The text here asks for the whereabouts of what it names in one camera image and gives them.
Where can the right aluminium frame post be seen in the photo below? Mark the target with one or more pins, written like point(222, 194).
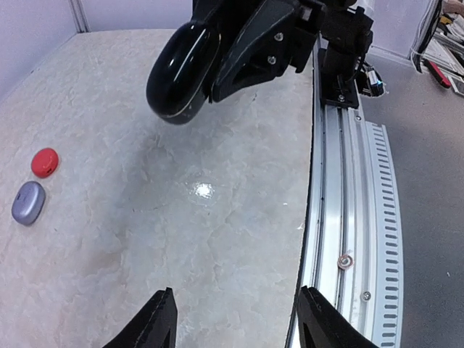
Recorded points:
point(79, 16)

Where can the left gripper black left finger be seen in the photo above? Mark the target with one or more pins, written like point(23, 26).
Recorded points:
point(155, 324)

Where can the front aluminium rail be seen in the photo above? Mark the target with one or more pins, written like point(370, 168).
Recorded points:
point(352, 245)

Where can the red black tool on bench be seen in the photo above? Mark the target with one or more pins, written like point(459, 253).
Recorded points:
point(438, 75)

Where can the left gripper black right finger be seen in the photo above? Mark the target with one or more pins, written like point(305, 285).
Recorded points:
point(322, 326)

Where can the black charging case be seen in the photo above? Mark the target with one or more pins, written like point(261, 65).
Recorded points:
point(177, 86)

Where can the red round charging case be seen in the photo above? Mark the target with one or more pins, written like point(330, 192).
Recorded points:
point(44, 162)

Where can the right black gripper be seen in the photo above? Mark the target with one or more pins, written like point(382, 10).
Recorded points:
point(259, 39)

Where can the purple earbud charging case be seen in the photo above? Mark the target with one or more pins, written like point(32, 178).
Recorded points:
point(28, 203)

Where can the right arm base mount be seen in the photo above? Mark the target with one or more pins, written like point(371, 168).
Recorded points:
point(339, 91)

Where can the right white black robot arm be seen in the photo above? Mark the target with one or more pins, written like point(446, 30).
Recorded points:
point(346, 30)

